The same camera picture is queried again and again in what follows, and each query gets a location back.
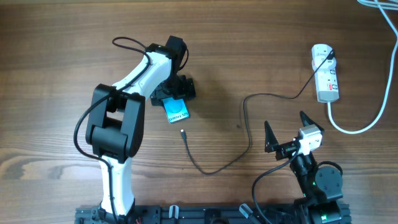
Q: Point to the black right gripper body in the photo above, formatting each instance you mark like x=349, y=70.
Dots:
x=286, y=150

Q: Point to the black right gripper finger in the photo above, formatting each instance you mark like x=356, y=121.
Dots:
x=306, y=121
x=271, y=142

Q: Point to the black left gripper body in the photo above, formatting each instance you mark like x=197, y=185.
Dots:
x=175, y=87

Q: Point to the Galaxy smartphone blue screen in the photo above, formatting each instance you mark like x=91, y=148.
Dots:
x=175, y=110

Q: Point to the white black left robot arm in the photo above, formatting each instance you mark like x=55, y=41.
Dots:
x=115, y=127

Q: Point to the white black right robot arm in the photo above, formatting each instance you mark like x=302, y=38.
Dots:
x=320, y=182

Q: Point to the white USB charger plug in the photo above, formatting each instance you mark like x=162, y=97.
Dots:
x=324, y=62

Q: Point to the white power strip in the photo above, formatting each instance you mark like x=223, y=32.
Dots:
x=326, y=82

